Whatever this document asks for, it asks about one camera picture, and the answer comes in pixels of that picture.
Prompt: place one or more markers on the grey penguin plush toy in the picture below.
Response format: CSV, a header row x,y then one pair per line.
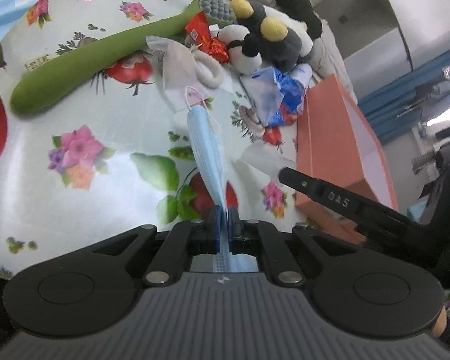
x,y
282,41

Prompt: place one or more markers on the grey wardrobe cabinet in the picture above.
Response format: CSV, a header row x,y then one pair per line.
x,y
382,40

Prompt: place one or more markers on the pink cardboard box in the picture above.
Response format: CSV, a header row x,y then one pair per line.
x,y
335,143

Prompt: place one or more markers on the grey duvet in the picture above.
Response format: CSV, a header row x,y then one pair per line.
x,y
325,57

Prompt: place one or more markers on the small panda plush toy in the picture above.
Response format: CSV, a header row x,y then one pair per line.
x,y
242,48

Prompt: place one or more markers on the green massage hammer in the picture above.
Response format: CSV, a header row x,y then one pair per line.
x,y
45,86

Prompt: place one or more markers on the white tissue paper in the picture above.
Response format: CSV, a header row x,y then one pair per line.
x,y
265,159

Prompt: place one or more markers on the blue curtain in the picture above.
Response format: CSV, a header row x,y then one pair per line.
x,y
382,107

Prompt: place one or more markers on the blue red plastic bag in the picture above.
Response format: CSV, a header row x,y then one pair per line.
x,y
276,98

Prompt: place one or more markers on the white fluffy scrunchie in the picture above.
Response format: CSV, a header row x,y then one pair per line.
x,y
209,71

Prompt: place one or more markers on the blue surgical masks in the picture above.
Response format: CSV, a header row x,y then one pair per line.
x,y
209,158

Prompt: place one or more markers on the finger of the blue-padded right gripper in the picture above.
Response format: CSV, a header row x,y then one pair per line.
x,y
263,241

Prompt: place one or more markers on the clear plastic wrapper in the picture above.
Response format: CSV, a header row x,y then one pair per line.
x,y
178,73

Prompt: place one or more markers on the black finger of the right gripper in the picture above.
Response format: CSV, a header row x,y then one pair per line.
x,y
375,220

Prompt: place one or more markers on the red foil wrapper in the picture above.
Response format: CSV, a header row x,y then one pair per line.
x,y
198,30

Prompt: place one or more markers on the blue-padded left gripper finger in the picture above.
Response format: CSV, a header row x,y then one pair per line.
x,y
187,239

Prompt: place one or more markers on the white spray can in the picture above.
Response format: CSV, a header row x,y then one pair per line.
x,y
302,74

